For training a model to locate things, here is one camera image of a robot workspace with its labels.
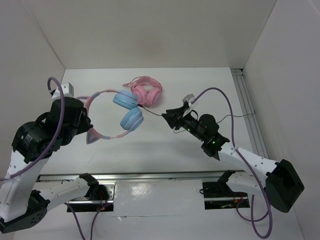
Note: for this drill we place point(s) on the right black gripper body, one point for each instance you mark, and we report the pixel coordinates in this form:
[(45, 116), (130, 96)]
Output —
[(188, 122)]

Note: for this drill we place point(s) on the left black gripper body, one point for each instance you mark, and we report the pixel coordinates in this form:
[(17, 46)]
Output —
[(83, 125)]

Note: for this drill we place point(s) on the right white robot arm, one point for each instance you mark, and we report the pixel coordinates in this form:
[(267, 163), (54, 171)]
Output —
[(278, 181)]

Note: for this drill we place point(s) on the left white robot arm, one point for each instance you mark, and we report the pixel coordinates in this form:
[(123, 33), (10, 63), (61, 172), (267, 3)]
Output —
[(21, 206)]

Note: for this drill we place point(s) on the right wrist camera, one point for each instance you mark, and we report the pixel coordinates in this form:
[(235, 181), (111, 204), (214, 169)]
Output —
[(191, 103)]

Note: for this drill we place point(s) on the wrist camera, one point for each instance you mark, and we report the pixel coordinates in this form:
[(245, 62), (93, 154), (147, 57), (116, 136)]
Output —
[(67, 89), (191, 103)]

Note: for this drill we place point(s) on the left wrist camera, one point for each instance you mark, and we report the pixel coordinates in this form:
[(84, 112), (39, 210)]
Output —
[(67, 89)]

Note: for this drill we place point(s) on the aluminium front rail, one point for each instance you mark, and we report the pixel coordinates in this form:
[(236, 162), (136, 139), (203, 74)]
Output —
[(135, 176)]

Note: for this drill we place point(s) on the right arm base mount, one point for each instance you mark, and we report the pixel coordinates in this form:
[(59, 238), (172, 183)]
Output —
[(217, 196)]

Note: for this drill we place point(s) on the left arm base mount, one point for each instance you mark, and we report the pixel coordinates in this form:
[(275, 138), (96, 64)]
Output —
[(104, 198)]

